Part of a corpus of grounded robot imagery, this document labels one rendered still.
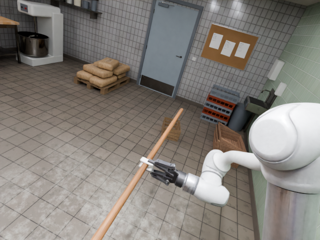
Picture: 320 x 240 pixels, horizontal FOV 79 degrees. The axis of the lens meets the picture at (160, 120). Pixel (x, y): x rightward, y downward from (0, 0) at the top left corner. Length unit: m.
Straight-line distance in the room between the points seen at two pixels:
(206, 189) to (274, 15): 4.23
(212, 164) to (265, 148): 0.59
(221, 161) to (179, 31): 4.13
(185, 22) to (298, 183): 4.55
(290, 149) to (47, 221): 2.07
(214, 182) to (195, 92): 4.15
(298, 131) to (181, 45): 4.54
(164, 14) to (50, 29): 2.83
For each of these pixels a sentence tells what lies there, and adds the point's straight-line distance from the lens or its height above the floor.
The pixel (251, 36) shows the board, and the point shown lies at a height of 1.87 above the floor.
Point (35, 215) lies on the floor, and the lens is 2.28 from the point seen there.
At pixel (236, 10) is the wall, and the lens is 4.77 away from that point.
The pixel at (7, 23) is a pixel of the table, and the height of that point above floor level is 0.87.
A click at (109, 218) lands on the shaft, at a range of 0.77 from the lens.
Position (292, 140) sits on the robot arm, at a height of 1.73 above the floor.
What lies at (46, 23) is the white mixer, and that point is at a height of 0.93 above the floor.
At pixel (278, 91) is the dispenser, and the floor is 1.25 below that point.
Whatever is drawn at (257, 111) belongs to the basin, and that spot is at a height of 0.79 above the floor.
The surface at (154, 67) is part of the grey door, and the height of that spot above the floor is 0.60.
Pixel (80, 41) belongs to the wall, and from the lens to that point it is 6.21.
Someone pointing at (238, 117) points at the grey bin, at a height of 0.32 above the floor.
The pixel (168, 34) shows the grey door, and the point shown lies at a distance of 4.94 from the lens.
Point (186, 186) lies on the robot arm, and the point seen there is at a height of 1.21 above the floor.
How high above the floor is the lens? 1.86
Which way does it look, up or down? 29 degrees down
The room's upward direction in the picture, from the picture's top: 16 degrees clockwise
